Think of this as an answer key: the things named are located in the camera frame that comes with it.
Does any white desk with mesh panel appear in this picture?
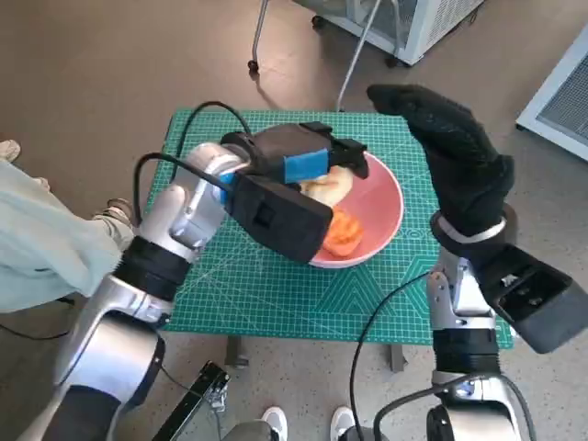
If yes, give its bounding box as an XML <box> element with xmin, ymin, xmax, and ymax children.
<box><xmin>514</xmin><ymin>27</ymin><xmax>588</xmax><ymax>162</ymax></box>

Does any grey table leg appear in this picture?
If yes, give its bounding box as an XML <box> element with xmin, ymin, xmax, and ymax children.
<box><xmin>224</xmin><ymin>334</ymin><xmax>252</xmax><ymax>372</ymax></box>
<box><xmin>390</xmin><ymin>343</ymin><xmax>410</xmax><ymax>374</ymax></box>

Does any white robot foot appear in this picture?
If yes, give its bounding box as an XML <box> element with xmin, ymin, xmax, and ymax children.
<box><xmin>330</xmin><ymin>407</ymin><xmax>359</xmax><ymax>441</ymax></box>
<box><xmin>260</xmin><ymin>407</ymin><xmax>289</xmax><ymax>441</ymax></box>

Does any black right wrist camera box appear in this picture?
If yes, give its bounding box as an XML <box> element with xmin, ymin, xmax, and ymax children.
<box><xmin>477</xmin><ymin>243</ymin><xmax>575</xmax><ymax>355</ymax></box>

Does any black robot left hand blue tape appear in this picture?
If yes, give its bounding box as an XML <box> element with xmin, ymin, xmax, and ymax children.
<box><xmin>250</xmin><ymin>121</ymin><xmax>371</xmax><ymax>185</ymax></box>

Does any white mesh cabinet on casters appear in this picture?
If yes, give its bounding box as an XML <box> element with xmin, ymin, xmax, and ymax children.
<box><xmin>293</xmin><ymin>0</ymin><xmax>486</xmax><ymax>69</ymax></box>

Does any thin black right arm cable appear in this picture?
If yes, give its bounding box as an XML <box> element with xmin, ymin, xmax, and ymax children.
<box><xmin>348</xmin><ymin>271</ymin><xmax>432</xmax><ymax>441</ymax></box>

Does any black gloved robot right hand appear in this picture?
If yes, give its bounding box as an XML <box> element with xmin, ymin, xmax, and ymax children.
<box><xmin>366</xmin><ymin>84</ymin><xmax>515</xmax><ymax>235</ymax></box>

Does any long braided toy bread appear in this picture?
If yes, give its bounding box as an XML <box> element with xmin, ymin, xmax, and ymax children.
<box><xmin>321</xmin><ymin>206</ymin><xmax>364</xmax><ymax>257</ymax></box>

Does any white robot left foot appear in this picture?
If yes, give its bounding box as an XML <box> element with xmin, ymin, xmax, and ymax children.
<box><xmin>260</xmin><ymin>407</ymin><xmax>289</xmax><ymax>441</ymax></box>

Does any white robot right foot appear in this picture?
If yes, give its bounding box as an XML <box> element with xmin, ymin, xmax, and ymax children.
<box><xmin>330</xmin><ymin>407</ymin><xmax>359</xmax><ymax>441</ymax></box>

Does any green cutting mat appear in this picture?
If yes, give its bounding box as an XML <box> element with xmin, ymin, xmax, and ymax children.
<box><xmin>163</xmin><ymin>108</ymin><xmax>515</xmax><ymax>349</ymax></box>

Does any pink bowl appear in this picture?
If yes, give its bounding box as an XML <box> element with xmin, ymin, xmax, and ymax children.
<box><xmin>293</xmin><ymin>149</ymin><xmax>405</xmax><ymax>270</ymax></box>

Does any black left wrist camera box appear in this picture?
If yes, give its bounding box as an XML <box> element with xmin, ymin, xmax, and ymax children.
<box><xmin>227</xmin><ymin>172</ymin><xmax>334</xmax><ymax>265</ymax></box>

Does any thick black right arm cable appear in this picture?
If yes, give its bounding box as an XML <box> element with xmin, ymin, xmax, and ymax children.
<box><xmin>372</xmin><ymin>376</ymin><xmax>534</xmax><ymax>441</ymax></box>

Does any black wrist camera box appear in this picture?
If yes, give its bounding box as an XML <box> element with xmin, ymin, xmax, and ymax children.
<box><xmin>477</xmin><ymin>243</ymin><xmax>575</xmax><ymax>355</ymax></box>
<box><xmin>227</xmin><ymin>172</ymin><xmax>334</xmax><ymax>265</ymax></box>

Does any black metal stand bar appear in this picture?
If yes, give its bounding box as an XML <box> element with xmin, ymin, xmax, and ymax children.
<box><xmin>151</xmin><ymin>361</ymin><xmax>232</xmax><ymax>441</ymax></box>

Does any round toy bread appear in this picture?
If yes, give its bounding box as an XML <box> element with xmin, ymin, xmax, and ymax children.
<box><xmin>298</xmin><ymin>164</ymin><xmax>356</xmax><ymax>206</ymax></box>

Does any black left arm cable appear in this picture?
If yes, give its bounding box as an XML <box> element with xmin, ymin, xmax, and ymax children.
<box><xmin>134</xmin><ymin>101</ymin><xmax>253</xmax><ymax>226</ymax></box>

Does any grey metal chair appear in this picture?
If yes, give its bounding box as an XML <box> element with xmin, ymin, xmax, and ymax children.
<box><xmin>247</xmin><ymin>0</ymin><xmax>401</xmax><ymax>111</ymax></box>

